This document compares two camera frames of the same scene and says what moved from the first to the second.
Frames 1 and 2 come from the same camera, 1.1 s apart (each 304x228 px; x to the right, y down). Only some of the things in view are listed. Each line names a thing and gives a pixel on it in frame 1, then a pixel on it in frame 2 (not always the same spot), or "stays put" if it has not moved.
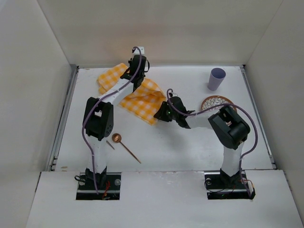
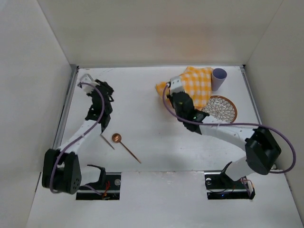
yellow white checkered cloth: [143, 103] → [196, 81]
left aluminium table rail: [52, 162] stays put
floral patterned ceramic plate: [214, 100] stays put
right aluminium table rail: [261, 127] stays put
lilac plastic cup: [216, 77] stays put
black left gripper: [138, 60] → [102, 88]
